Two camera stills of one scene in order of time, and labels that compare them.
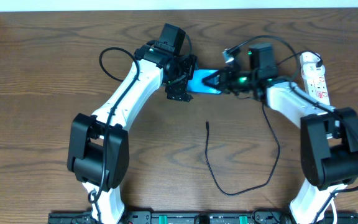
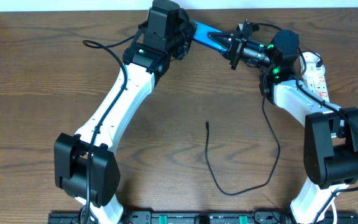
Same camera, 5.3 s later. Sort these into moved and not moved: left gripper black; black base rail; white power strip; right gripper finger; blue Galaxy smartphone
Moved: right gripper finger; left gripper black; blue Galaxy smartphone
Not moved: white power strip; black base rail
